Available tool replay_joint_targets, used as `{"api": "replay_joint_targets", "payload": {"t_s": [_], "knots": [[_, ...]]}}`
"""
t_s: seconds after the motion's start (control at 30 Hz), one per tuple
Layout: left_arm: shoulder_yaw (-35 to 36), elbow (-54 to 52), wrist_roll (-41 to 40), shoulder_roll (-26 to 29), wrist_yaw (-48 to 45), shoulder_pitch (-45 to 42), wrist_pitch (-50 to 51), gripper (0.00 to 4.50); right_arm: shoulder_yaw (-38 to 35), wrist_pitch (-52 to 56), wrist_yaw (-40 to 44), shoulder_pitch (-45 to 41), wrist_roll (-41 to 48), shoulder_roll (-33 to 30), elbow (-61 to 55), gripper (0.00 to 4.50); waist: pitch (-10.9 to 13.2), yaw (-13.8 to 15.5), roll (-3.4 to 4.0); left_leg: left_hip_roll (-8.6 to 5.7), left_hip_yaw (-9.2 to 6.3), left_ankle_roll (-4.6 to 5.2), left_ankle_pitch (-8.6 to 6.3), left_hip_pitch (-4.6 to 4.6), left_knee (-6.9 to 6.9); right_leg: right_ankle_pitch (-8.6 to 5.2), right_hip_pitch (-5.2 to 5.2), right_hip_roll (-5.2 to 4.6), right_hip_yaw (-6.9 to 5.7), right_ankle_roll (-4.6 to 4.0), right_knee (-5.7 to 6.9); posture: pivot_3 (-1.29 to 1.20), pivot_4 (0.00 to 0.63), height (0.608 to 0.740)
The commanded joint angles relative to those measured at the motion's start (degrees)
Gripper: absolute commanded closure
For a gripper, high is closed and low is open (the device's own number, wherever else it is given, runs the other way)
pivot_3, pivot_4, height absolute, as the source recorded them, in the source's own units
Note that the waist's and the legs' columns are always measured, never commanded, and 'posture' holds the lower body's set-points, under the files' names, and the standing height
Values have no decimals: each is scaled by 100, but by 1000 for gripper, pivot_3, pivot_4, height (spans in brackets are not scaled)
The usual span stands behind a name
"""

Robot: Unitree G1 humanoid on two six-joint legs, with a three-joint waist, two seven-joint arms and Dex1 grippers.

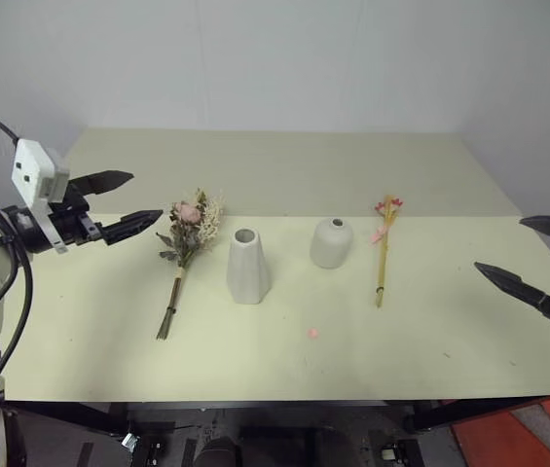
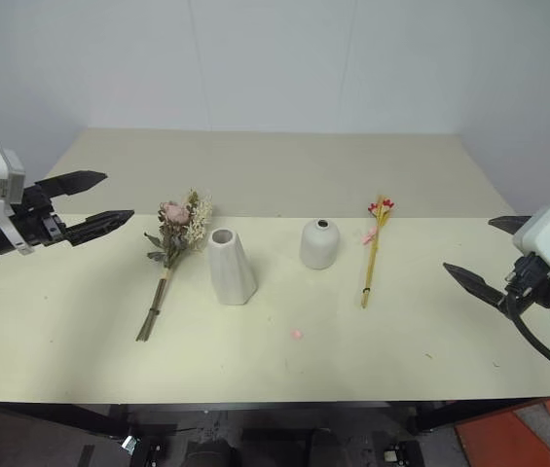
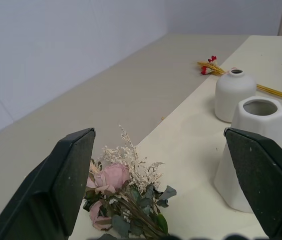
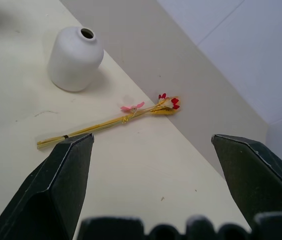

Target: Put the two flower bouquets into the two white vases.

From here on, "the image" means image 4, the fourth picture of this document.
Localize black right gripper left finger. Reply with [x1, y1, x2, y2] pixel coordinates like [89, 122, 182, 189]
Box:
[0, 132, 95, 240]

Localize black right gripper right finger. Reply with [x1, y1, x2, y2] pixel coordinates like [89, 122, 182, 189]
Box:
[211, 133, 282, 226]

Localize white ceramic vase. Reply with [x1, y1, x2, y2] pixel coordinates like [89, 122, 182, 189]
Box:
[47, 26, 104, 93]

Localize yellow-stemmed flower bunch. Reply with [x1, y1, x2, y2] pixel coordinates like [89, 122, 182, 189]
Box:
[36, 92, 182, 151]

